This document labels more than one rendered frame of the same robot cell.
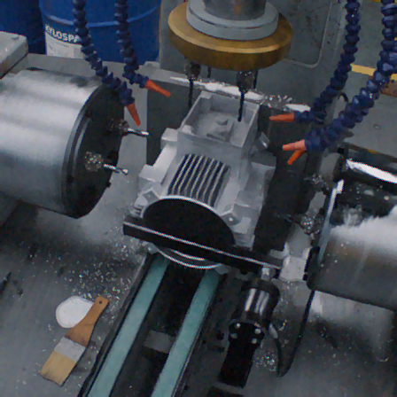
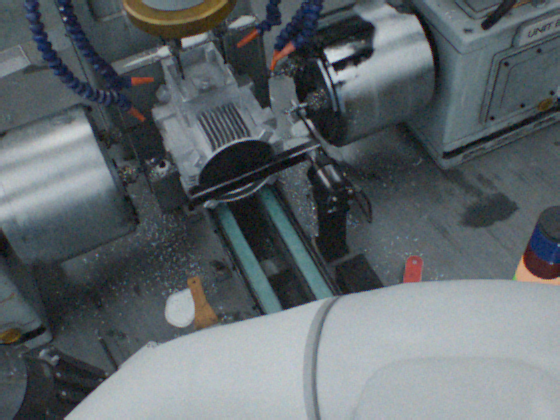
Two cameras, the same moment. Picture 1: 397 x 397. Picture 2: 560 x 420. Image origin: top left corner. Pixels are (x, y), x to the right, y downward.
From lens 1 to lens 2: 0.50 m
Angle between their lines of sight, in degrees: 23
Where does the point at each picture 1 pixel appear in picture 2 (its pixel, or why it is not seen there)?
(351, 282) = (375, 118)
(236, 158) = (235, 93)
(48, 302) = (154, 321)
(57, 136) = (95, 173)
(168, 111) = (138, 95)
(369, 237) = (370, 78)
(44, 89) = (40, 145)
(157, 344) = (269, 270)
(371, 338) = (398, 154)
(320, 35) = not seen: outside the picture
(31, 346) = not seen: hidden behind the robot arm
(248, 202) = (264, 117)
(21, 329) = not seen: hidden behind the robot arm
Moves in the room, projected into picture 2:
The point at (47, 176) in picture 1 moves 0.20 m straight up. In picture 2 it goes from (107, 210) to (68, 129)
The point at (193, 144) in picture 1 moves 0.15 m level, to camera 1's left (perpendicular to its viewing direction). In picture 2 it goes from (199, 104) to (126, 149)
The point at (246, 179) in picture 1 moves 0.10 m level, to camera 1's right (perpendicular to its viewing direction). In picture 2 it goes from (244, 104) to (286, 77)
